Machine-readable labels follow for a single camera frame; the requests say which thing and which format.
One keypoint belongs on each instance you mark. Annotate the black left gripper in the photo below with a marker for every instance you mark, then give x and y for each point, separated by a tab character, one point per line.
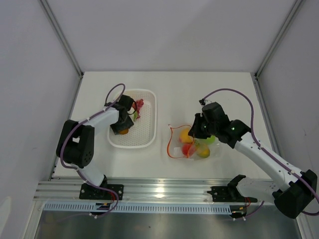
128	124

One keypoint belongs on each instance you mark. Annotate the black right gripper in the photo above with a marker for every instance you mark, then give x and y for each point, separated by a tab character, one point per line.
195	131

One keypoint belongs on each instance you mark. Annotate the brown kiwi fruit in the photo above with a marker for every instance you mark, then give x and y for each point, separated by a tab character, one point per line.
123	132

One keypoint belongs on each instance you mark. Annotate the orange apricot fruit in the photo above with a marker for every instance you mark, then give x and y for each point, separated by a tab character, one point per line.
184	137

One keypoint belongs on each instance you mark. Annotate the green apple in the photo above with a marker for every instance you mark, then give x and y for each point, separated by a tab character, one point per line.
207	141

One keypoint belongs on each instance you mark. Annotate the yellow green mango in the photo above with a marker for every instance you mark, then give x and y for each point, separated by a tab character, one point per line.
203	152

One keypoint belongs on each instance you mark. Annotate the red peach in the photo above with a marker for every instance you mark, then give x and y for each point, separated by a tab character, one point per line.
187	150

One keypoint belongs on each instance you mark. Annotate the clear zip bag orange zipper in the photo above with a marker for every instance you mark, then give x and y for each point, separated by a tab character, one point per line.
173	148

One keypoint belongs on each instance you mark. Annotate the white cauliflower with green leaves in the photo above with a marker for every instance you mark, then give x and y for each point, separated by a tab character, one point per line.
136	116

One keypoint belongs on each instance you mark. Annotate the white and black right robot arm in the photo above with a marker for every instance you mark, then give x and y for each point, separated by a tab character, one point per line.
291	189

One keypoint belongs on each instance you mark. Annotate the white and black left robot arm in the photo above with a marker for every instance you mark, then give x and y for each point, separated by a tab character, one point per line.
76	144

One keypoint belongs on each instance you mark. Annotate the white perforated plastic basket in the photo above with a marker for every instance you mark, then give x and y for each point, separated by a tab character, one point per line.
143	132

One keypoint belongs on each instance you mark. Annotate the red grape bunch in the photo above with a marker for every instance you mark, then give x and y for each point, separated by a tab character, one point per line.
138	104

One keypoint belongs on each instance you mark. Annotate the aluminium mounting rail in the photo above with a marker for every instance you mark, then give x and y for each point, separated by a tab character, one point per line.
141	190

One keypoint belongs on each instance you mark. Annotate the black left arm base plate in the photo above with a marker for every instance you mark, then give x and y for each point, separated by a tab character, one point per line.
105	191

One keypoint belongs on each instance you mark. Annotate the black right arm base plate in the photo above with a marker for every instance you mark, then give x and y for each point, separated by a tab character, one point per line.
229	193

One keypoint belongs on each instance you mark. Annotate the white slotted cable duct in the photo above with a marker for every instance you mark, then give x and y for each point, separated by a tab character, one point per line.
206	209

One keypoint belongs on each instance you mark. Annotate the left aluminium frame post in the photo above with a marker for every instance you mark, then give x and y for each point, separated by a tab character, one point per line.
52	19

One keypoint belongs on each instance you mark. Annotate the aluminium frame post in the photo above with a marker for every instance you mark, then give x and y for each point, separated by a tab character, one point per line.
279	36
52	19

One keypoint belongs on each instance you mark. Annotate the right aluminium frame post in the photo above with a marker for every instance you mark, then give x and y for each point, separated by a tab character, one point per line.
279	36

